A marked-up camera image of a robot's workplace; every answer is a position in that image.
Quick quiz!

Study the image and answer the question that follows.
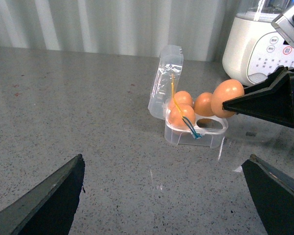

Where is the yellow blue rubber band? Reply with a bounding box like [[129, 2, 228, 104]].
[[168, 73, 202, 139]]

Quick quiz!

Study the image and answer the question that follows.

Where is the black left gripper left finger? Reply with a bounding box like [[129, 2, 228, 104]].
[[0, 154, 85, 235]]

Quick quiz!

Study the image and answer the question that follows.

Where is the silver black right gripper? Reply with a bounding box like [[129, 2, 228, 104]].
[[223, 3, 294, 129]]

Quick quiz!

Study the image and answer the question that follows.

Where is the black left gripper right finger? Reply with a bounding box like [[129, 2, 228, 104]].
[[242, 154, 294, 235]]

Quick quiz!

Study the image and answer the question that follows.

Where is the brown egg front left box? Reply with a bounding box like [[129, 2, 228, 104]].
[[168, 104, 196, 129]]

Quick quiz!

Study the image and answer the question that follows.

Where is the brown egg back left box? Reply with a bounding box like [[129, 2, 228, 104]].
[[168, 91, 193, 110]]

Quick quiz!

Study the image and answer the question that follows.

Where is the white soy milk maker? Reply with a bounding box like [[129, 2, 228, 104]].
[[222, 0, 294, 86]]

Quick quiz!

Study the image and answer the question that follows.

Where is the brown egg back right box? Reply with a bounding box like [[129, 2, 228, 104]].
[[194, 92, 214, 117]]

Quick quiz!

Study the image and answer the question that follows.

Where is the brown egg box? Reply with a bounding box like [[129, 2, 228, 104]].
[[168, 91, 193, 110], [168, 104, 196, 129], [194, 92, 214, 117]]

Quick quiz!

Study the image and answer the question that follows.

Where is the clear plastic egg box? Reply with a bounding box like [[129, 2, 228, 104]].
[[148, 45, 228, 148]]

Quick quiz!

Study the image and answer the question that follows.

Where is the brown egg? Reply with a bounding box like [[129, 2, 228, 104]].
[[210, 79, 245, 118]]

